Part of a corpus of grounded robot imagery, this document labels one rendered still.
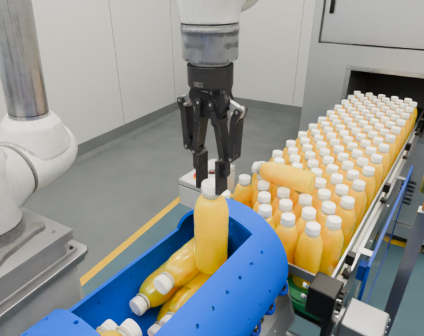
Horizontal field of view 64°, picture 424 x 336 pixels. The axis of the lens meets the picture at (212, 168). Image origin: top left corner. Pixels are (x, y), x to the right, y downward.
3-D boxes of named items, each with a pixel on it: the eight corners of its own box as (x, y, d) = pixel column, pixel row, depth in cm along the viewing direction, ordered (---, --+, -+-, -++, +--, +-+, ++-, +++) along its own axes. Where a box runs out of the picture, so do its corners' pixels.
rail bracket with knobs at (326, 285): (296, 311, 91) (301, 283, 86) (307, 293, 96) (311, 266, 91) (333, 330, 85) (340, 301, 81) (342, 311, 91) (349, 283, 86)
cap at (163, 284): (157, 278, 73) (151, 283, 72) (162, 271, 71) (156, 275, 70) (169, 292, 73) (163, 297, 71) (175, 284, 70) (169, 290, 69)
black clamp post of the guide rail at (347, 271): (341, 275, 102) (346, 255, 98) (344, 269, 104) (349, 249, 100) (349, 278, 101) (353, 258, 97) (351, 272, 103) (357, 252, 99)
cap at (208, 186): (224, 188, 66) (225, 180, 65) (217, 198, 63) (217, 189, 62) (206, 184, 68) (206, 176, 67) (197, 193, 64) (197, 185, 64)
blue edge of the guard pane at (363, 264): (326, 364, 124) (352, 260, 101) (377, 246, 181) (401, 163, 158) (340, 373, 121) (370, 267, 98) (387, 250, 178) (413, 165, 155)
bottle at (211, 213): (231, 258, 75) (235, 185, 67) (219, 279, 70) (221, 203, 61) (203, 249, 78) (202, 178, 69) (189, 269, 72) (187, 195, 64)
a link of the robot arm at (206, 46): (217, 27, 46) (217, 71, 49) (251, 22, 52) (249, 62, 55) (167, 24, 51) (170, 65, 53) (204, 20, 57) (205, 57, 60)
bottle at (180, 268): (201, 233, 88) (149, 277, 75) (211, 219, 83) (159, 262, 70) (220, 253, 86) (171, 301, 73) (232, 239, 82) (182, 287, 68)
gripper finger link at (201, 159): (198, 156, 62) (195, 155, 62) (199, 189, 65) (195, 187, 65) (208, 150, 64) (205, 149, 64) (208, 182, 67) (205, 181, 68)
